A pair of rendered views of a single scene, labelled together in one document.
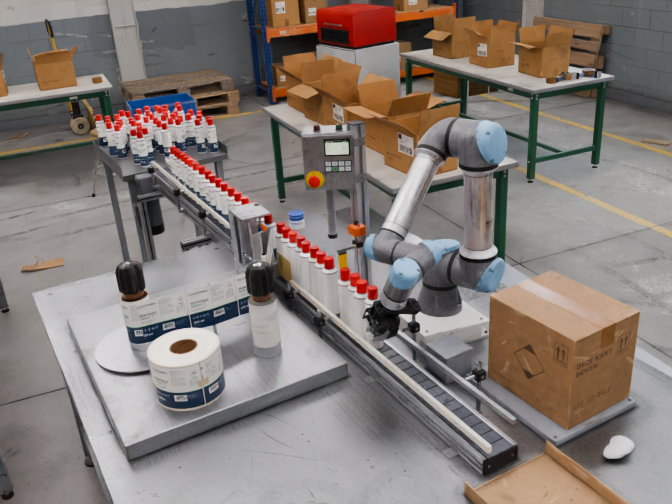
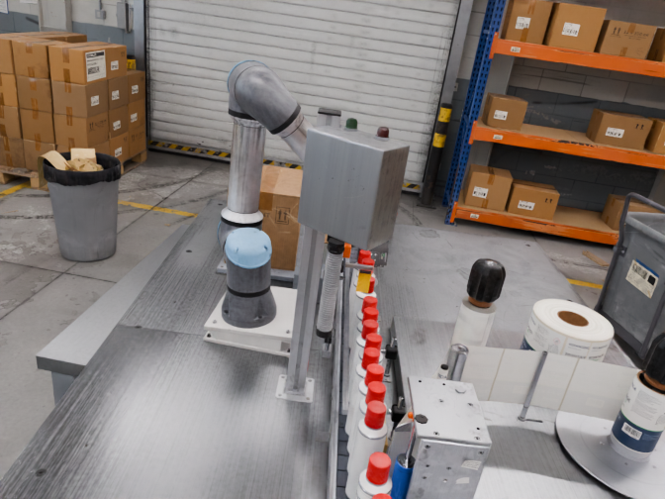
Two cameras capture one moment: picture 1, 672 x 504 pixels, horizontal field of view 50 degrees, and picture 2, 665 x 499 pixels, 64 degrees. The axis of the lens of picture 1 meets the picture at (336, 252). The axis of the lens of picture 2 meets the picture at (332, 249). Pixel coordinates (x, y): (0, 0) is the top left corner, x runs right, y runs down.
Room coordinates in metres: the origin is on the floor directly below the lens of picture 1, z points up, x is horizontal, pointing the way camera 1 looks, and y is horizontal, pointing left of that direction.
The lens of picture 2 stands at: (3.11, 0.41, 1.68)
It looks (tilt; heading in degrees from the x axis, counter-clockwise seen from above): 24 degrees down; 206
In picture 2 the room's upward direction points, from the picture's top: 8 degrees clockwise
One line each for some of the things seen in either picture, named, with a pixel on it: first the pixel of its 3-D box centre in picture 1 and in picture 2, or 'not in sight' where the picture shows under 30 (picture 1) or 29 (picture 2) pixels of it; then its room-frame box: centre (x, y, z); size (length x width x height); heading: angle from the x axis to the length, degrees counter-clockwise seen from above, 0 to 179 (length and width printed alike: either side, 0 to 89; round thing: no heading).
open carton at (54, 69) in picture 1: (55, 66); not in sight; (7.09, 2.57, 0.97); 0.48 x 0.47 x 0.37; 24
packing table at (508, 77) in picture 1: (493, 105); not in sight; (6.65, -1.58, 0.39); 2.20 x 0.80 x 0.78; 22
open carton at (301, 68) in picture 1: (308, 82); not in sight; (5.47, 0.12, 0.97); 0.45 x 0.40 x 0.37; 114
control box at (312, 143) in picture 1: (330, 158); (352, 184); (2.22, -0.01, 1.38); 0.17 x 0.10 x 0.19; 83
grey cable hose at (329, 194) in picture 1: (330, 209); (330, 289); (2.28, 0.01, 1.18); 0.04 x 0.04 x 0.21
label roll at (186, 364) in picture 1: (187, 368); (564, 341); (1.71, 0.44, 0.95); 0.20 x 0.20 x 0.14
